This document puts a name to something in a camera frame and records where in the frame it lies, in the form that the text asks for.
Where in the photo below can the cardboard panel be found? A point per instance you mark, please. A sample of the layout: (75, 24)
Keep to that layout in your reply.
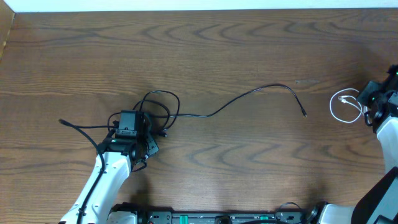
(6, 21)

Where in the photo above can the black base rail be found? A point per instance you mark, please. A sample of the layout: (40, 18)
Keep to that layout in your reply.
(288, 213)

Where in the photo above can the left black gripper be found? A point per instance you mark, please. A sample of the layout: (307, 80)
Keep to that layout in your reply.
(153, 146)

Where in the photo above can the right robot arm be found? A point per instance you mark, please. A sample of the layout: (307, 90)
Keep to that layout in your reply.
(378, 102)

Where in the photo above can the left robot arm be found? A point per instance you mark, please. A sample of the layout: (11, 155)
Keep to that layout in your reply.
(124, 150)

